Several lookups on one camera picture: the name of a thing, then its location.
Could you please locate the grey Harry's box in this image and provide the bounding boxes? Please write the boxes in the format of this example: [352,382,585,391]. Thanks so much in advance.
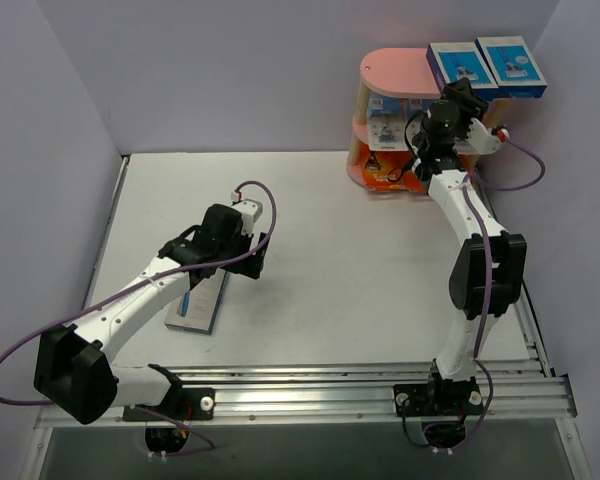
[426,42,499,101]
[164,271,230,335]

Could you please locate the blue razor blister pack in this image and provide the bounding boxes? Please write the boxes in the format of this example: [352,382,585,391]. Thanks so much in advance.
[406,99,434,120]

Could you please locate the orange Gillette box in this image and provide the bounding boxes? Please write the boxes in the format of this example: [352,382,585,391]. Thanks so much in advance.
[404,177,426,194]
[358,144,411,192]

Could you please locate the white blue Harry's box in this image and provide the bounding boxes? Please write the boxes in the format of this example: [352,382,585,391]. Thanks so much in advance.
[475,36,547,99]

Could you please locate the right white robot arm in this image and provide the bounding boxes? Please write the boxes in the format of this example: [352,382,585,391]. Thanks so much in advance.
[409,78,527,413]

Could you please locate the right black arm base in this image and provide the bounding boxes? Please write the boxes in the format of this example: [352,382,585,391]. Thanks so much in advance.
[392,382,485,454]

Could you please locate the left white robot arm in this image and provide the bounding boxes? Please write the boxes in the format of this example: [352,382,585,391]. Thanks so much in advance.
[34,200,265,425]

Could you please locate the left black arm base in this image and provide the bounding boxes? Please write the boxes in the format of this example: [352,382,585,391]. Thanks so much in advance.
[122,387,216,461]

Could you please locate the pink three-tier shelf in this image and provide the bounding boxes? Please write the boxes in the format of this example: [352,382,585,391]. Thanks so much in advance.
[347,47,498,187]

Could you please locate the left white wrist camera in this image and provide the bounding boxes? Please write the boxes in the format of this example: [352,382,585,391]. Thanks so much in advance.
[231,191,264,237]

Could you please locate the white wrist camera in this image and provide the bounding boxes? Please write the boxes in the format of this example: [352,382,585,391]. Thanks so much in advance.
[231,191,264,237]
[466,118,510,155]

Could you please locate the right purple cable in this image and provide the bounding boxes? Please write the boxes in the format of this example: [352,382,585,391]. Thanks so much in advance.
[424,137,547,451]

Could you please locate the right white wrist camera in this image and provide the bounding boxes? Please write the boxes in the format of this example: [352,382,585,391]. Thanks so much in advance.
[466,118,510,155]

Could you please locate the aluminium rail frame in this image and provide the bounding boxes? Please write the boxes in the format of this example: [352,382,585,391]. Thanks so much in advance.
[36,152,590,479]

